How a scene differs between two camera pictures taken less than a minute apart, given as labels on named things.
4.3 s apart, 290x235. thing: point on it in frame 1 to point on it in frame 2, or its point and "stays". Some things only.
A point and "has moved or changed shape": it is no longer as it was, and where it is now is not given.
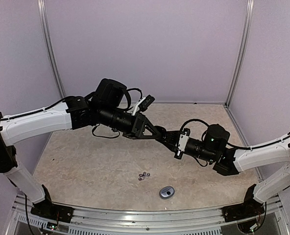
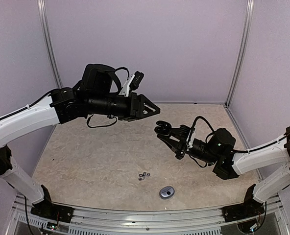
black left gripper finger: [149, 125] to [152, 106]
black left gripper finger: [158, 135] to [148, 110]
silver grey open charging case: [166, 192] stays
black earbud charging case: [162, 131] has moved or changed shape
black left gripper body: [136, 127] to [134, 113]
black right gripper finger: [171, 144] stays
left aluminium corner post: [50, 47] stays
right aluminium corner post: [249, 12] stays
